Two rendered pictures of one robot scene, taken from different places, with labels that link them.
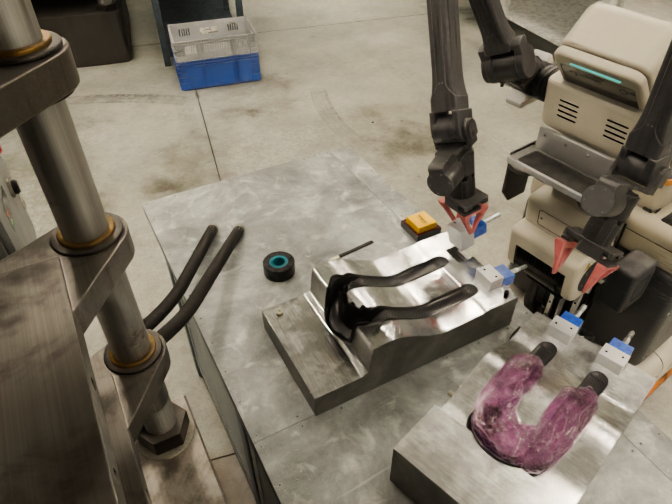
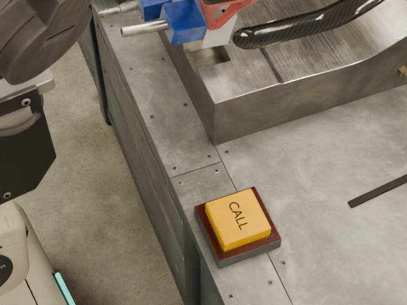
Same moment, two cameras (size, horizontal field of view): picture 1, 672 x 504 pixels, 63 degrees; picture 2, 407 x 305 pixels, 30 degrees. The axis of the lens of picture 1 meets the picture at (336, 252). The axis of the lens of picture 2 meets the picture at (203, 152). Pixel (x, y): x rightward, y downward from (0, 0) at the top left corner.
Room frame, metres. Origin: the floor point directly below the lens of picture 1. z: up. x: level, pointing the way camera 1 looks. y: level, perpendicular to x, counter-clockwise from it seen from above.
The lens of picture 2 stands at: (1.63, -0.23, 1.61)
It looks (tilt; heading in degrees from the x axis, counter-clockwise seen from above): 56 degrees down; 186
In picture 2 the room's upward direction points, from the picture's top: straight up
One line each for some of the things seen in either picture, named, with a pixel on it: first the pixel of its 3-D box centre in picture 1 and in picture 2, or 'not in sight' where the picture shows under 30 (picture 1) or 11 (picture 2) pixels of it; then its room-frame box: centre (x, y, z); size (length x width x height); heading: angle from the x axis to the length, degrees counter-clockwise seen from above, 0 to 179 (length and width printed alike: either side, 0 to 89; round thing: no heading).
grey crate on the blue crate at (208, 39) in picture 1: (212, 39); not in sight; (4.09, 0.90, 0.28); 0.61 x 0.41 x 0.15; 107
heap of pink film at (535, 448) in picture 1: (535, 402); not in sight; (0.57, -0.36, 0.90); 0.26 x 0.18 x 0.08; 135
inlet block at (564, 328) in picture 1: (570, 322); not in sight; (0.79, -0.51, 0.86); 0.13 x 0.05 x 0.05; 135
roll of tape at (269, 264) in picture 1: (279, 266); not in sight; (1.02, 0.14, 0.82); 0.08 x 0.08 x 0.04
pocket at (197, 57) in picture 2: (458, 259); (206, 60); (0.98, -0.29, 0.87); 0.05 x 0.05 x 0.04; 28
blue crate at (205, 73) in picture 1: (216, 62); not in sight; (4.10, 0.90, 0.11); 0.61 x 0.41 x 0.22; 107
